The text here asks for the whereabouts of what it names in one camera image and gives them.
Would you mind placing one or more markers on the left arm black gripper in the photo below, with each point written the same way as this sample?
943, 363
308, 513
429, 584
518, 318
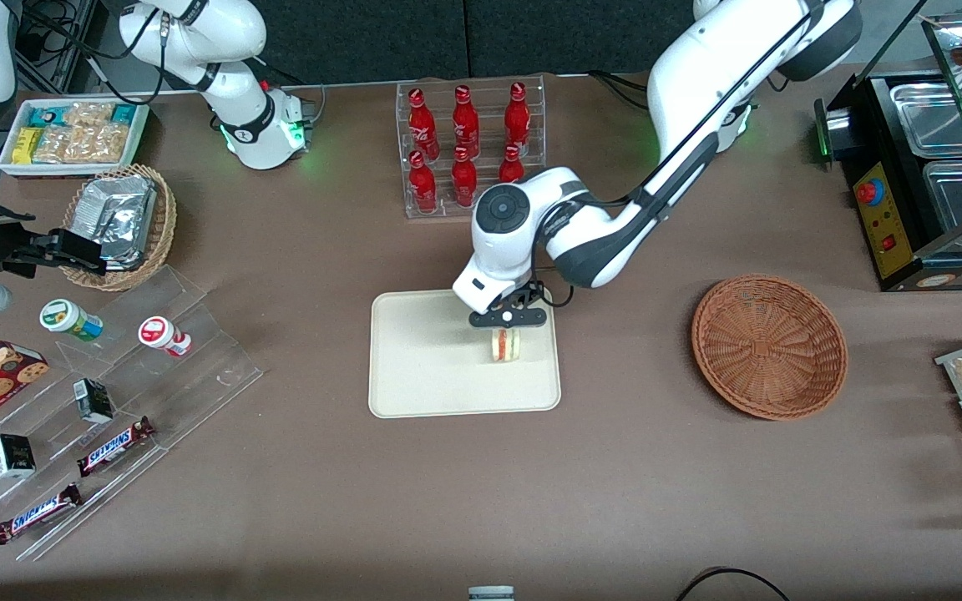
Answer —
524, 291

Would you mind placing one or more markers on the triangular sandwich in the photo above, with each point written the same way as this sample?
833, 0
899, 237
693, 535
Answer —
508, 346

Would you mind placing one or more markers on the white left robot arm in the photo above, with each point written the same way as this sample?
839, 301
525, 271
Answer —
681, 83

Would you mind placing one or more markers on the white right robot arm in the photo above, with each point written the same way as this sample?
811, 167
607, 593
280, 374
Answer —
239, 108

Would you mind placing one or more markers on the white rectangular snack tray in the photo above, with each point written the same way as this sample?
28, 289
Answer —
72, 169

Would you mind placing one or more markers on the cream plastic tray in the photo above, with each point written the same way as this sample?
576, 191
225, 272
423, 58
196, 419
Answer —
422, 367

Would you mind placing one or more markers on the light tan wicker basket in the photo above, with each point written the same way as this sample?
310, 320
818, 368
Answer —
162, 225

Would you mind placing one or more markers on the brown wicker basket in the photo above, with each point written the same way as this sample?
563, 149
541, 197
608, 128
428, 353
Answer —
769, 346

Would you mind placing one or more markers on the green lid snack cup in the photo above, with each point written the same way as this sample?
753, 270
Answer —
68, 319

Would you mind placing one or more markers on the silver foil packet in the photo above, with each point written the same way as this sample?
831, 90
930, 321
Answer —
118, 217
126, 264

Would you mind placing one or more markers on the clear bag of crackers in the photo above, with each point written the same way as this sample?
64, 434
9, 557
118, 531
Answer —
97, 143
51, 143
88, 114

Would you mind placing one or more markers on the yellow snack packet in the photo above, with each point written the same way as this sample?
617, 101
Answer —
27, 146

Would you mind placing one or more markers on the red lid snack cup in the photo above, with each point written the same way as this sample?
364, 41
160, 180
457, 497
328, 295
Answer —
159, 334

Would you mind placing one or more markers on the teal snack packet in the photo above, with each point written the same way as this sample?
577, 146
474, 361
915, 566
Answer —
123, 113
47, 117

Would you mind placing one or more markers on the clear acrylic bottle rack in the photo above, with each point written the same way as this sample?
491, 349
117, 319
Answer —
439, 209

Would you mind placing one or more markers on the small black carton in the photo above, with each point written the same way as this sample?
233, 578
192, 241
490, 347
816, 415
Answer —
93, 401
12, 456

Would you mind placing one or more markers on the red cola bottle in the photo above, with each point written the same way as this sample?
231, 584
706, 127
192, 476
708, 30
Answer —
511, 167
518, 121
466, 123
463, 177
422, 188
422, 125

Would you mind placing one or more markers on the clear acrylic stepped stand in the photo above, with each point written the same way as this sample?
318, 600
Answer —
197, 376

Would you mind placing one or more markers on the brown Snickers bar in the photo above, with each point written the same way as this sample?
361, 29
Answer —
113, 446
37, 513

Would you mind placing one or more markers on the grey object at table edge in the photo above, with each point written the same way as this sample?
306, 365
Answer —
491, 593

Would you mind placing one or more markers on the black glass food warmer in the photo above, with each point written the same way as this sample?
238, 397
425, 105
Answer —
894, 242

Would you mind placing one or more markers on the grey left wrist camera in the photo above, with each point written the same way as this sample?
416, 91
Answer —
508, 317

